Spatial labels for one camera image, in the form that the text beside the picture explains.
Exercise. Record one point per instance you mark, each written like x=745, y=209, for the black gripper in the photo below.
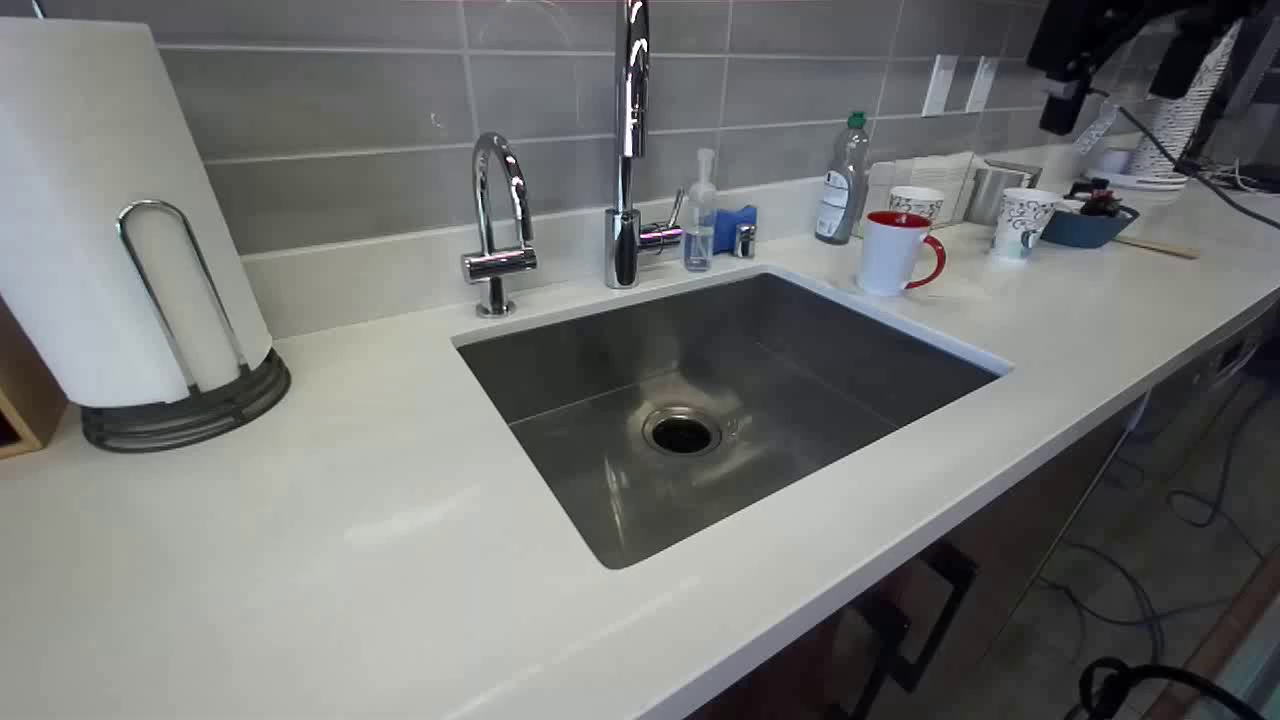
x=1074, y=43

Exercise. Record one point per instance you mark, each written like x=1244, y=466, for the white and red mug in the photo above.
x=881, y=262

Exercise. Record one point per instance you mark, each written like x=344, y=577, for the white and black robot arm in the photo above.
x=1200, y=43

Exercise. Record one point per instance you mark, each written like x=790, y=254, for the stainless steel sink basin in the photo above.
x=826, y=362

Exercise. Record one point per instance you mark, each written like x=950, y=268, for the round metal sink drain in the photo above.
x=681, y=435

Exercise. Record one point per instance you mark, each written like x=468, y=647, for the white countertop rack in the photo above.
x=1000, y=186

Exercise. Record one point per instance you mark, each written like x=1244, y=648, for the blue bowl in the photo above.
x=1082, y=230

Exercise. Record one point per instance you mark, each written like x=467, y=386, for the white patterned cup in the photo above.
x=1020, y=224

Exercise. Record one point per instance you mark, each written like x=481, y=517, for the thin wooden stick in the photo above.
x=1157, y=250

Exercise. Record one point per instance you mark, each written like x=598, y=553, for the dish soap bottle green cap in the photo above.
x=837, y=203

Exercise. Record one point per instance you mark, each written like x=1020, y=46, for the blue sponge holder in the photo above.
x=731, y=230

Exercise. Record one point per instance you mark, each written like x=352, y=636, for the clear soap pump bottle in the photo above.
x=699, y=224

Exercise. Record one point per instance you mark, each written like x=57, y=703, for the tall chrome faucet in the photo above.
x=630, y=121

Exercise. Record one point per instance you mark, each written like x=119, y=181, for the dark wood base cabinet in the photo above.
x=1042, y=533

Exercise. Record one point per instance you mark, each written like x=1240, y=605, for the small curved chrome faucet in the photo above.
x=496, y=262

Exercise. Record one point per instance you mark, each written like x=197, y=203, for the metal paper towel holder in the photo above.
x=202, y=419

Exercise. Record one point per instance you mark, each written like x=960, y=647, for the white paper towel roll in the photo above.
x=83, y=203

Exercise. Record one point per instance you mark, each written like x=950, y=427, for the wooden box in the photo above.
x=23, y=401

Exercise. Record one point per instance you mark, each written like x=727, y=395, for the white wall outlet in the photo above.
x=982, y=85
x=937, y=85

